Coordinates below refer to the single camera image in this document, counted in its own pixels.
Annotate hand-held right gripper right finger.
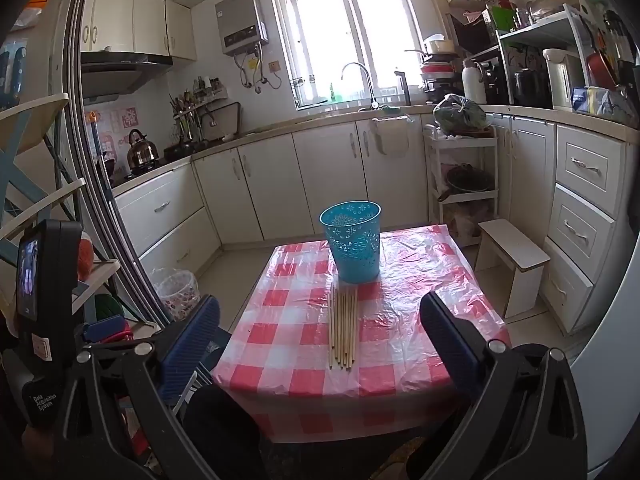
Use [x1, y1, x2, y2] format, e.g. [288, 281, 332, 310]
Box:
[419, 290, 588, 480]

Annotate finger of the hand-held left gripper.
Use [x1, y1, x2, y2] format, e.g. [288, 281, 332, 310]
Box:
[81, 314, 132, 344]

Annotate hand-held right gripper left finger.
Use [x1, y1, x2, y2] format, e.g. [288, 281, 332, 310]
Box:
[50, 295, 226, 480]

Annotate bundle of wooden chopsticks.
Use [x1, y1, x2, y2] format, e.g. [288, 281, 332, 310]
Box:
[327, 280, 360, 371]

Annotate blue perforated plastic container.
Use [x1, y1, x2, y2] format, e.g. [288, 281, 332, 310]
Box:
[320, 201, 382, 284]

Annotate floral trash bin with liner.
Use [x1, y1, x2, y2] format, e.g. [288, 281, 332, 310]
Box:
[151, 269, 200, 322]

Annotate red white checked tablecloth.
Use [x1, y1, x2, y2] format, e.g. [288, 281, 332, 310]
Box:
[212, 225, 511, 443]

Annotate white wooden stool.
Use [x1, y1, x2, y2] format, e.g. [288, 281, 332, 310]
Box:
[474, 219, 551, 320]

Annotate cream drawer cabinet beside stove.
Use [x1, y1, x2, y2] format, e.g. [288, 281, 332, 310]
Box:
[112, 162, 222, 275]

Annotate steel stovetop kettle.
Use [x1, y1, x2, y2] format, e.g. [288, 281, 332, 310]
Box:
[126, 129, 160, 170]

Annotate dark pot in trolley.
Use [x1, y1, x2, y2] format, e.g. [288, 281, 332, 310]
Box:
[446, 164, 493, 194]

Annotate white storage trolley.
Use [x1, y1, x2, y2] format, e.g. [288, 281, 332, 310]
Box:
[424, 122, 499, 246]

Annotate cream under-sink door cabinets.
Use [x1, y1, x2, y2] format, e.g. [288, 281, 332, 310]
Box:
[192, 114, 436, 247]

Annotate white hanging bag holder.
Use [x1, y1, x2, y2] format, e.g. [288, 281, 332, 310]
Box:
[371, 115, 414, 156]

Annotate black range hood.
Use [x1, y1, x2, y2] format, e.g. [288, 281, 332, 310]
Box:
[80, 51, 174, 103]

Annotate green plastic bag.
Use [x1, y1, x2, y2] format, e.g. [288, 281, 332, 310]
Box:
[433, 94, 493, 133]

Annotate white thermos jug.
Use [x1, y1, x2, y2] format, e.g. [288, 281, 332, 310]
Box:
[461, 59, 488, 105]

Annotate black cooking pot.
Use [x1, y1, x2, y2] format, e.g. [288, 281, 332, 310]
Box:
[512, 67, 549, 107]

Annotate chrome kitchen faucet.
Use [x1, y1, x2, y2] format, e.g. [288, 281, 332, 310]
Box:
[341, 62, 380, 110]

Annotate stack of bowls and pots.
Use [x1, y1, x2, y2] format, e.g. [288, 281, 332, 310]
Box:
[419, 35, 459, 106]

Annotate white electric water boiler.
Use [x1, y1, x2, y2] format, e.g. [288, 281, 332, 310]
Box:
[542, 48, 586, 111]

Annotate black microwave oven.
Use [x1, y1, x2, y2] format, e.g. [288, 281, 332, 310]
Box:
[447, 12, 501, 55]

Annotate red frying pan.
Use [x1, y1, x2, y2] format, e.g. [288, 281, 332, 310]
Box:
[585, 35, 619, 89]

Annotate white countertop shelf rack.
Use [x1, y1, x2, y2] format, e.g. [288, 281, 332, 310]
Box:
[495, 4, 601, 109]

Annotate white framed window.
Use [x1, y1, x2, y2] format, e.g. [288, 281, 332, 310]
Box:
[267, 0, 441, 110]

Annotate green plastic board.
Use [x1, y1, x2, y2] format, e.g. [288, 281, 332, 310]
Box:
[487, 5, 519, 32]

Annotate sliding door frame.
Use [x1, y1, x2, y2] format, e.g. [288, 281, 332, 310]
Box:
[64, 0, 168, 328]

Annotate mop handle with orange tip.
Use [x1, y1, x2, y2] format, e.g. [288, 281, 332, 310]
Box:
[88, 112, 117, 202]

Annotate blue frame shelf rack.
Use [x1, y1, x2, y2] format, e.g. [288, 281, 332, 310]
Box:
[0, 92, 122, 313]

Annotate cream drawer cabinet with handles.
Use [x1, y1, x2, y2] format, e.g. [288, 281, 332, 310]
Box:
[492, 112, 637, 337]

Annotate wall utensil rack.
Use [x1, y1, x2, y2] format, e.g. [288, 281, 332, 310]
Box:
[170, 77, 242, 143]

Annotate cream upper wall cabinets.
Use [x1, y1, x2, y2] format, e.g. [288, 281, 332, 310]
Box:
[80, 0, 197, 61]

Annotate grey wall water heater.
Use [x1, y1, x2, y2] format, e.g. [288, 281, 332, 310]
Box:
[215, 0, 269, 57]

